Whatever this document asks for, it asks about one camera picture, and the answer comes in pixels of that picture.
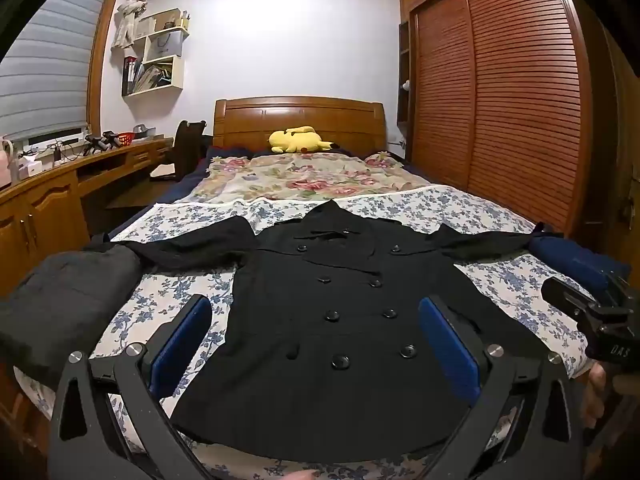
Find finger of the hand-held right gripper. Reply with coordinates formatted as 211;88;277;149
541;276;601;318

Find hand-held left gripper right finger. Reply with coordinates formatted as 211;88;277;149
417;295;586;480

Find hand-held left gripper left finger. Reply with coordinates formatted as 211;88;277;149
47;294;213;480

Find black double-breasted coat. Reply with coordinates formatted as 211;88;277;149
120;200;566;466

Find folded navy blue clothes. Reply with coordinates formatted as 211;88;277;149
527;235;631;301

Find folded dark grey clothes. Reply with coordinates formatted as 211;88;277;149
0;234;146;391

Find person's right hand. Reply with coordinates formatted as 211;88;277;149
584;364;640;429

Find blue floral bed sheet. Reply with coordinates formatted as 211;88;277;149
12;185;596;480

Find wooden door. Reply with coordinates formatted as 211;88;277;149
600;25;640;271

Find dark chair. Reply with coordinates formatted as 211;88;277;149
150;120;207;183

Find wooden desk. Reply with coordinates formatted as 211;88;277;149
0;137;173;286

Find pink floral blanket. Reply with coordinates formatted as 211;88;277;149
175;152;431;206

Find black tools on desk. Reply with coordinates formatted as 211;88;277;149
84;131;121;152

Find wooden louvered wardrobe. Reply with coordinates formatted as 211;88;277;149
397;0;601;241

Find yellow plush toy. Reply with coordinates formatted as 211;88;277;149
268;126;340;155

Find pink jug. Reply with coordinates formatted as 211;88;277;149
0;137;13;188

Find wooden headboard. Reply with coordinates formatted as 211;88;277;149
213;96;388;156

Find black binders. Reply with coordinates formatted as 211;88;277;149
122;56;138;97

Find grey paper bag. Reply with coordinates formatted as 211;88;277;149
152;29;185;58

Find grey window blind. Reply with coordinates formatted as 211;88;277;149
0;0;113;143

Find tied white curtain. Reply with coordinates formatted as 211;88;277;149
111;0;161;51

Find white wall shelf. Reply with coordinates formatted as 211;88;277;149
121;8;192;98

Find wooden window frame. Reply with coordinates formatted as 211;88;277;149
85;0;126;136

